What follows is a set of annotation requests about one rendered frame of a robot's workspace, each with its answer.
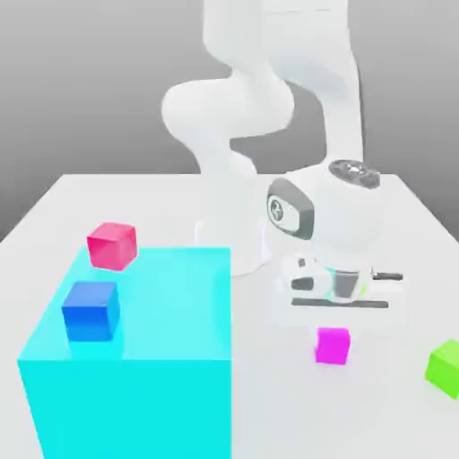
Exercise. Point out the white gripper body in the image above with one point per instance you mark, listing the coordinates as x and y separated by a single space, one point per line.
340 313

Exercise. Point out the small magenta cube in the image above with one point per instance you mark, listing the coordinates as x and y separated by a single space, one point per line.
332 346

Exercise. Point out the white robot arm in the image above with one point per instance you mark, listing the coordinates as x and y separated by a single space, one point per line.
258 107

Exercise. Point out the small green cube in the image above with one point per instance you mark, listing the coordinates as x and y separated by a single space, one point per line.
444 367

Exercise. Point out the small red cube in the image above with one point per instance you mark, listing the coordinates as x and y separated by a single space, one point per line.
112 246

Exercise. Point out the small blue cube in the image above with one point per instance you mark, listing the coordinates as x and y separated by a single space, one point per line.
90 311

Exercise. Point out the large cyan box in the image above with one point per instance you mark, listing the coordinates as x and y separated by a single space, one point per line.
143 358

